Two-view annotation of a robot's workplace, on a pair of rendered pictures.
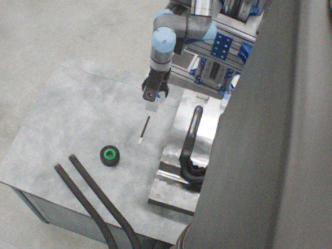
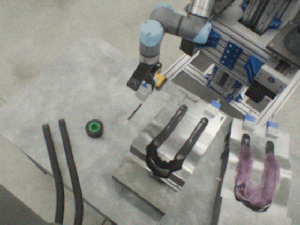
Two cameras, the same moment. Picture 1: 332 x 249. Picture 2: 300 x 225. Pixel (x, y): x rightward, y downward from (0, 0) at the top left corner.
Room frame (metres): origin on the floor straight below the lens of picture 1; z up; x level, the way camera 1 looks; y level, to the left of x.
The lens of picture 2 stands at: (0.18, -0.21, 1.96)
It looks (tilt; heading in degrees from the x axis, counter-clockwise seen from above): 62 degrees down; 21
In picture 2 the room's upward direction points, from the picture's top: 8 degrees clockwise
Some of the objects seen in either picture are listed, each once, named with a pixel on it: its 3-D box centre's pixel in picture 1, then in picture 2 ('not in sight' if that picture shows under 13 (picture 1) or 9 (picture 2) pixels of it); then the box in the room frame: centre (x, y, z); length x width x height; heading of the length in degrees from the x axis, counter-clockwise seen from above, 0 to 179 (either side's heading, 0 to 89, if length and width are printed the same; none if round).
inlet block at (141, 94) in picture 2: (156, 94); (148, 85); (0.81, 0.05, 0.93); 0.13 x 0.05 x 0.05; 174
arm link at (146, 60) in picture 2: (159, 59); (148, 53); (0.79, 0.06, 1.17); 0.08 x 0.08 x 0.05
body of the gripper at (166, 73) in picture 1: (159, 72); (148, 66); (0.79, 0.06, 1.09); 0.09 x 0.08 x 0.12; 173
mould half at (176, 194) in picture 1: (199, 150); (172, 144); (0.63, -0.16, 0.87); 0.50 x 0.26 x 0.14; 174
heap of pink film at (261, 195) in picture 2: not in sight; (257, 173); (0.68, -0.52, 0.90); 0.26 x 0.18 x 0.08; 11
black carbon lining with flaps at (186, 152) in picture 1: (205, 142); (177, 139); (0.65, -0.17, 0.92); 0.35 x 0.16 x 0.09; 174
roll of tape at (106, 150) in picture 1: (109, 155); (95, 128); (0.55, 0.18, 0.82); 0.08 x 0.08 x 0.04
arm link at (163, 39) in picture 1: (163, 44); (150, 38); (0.79, 0.06, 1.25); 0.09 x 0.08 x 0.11; 9
